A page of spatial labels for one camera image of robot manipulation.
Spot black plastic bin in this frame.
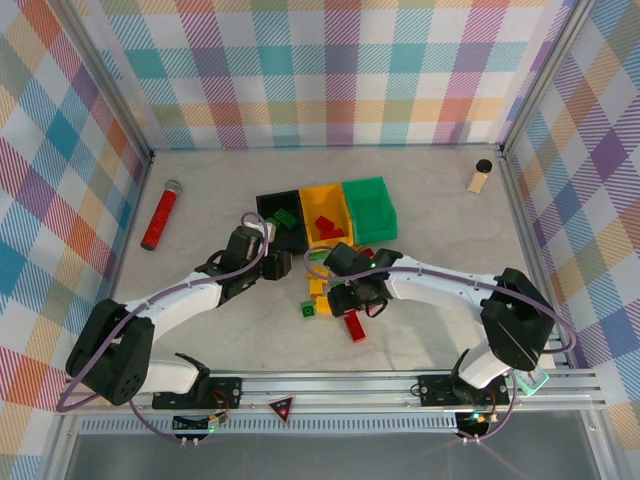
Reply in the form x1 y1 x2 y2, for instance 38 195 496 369
255 188 309 254

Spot green plastic bin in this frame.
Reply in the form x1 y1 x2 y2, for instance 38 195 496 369
342 176 399 244

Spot yellow plastic bin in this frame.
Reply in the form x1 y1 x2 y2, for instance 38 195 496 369
298 183 355 249

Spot red glitter tube silver cap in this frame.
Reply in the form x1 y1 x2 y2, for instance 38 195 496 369
139 179 182 251

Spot red triangle sign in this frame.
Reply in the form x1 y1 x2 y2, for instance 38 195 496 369
268 394 296 426

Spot slotted metal grille strip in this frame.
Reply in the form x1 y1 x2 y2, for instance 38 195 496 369
79 418 461 435

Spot wooden block with black cap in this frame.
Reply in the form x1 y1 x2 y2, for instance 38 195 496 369
468 158 494 194

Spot clear teal tag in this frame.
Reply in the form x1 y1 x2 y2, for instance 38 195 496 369
517 368 550 399

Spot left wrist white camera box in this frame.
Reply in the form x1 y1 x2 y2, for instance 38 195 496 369
248 219 278 247

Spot aluminium mounting rail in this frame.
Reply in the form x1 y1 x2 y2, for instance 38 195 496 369
53 368 609 417

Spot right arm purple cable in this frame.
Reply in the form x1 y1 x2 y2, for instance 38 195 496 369
303 244 577 444

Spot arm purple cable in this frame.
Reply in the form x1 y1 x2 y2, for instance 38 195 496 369
303 244 577 444
55 212 274 444

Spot aluminium table edge rail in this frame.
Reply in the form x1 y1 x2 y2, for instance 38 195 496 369
104 149 156 304
499 149 571 371

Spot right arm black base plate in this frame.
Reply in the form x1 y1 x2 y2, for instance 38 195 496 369
418 372 510 407

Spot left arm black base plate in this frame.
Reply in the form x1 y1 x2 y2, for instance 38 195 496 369
152 377 244 410

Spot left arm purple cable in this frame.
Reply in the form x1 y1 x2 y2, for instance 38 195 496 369
55 212 274 444

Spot aluminium frame post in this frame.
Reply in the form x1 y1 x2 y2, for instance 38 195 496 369
497 0 601 159
47 0 156 161

